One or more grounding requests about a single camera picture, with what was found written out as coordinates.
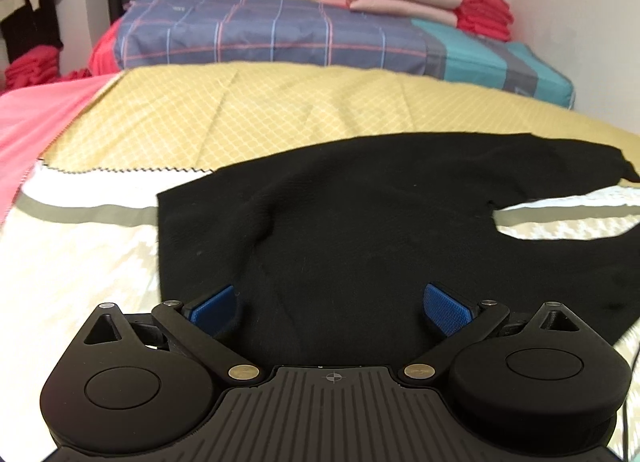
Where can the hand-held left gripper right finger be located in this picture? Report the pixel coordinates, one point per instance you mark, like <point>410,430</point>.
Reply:
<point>445,309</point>

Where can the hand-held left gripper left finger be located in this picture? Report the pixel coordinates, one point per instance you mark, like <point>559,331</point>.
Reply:
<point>212,309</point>

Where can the black pants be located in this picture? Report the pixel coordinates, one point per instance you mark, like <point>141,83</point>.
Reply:
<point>350,217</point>

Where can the yellow patterned cloth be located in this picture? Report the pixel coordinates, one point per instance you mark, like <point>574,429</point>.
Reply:
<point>250,111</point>

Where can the teal and grey folded quilt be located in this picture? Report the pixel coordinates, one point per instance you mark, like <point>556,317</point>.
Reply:
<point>475,56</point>

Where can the pink bed sheet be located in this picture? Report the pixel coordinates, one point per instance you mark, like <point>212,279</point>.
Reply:
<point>30,121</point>

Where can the red sheet under plaid quilt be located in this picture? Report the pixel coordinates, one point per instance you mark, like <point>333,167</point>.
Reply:
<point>102,51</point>

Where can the blue plaid folded quilt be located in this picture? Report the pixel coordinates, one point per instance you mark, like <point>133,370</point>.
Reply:
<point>275,31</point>

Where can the pile of red cloths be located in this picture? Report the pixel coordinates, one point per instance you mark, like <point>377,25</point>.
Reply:
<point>32,66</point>

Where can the stack of red folded cloths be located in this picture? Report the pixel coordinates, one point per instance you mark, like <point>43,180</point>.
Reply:
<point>482,9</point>

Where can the dark hanging clothes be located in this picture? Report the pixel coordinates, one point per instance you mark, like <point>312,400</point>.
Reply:
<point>30,34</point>

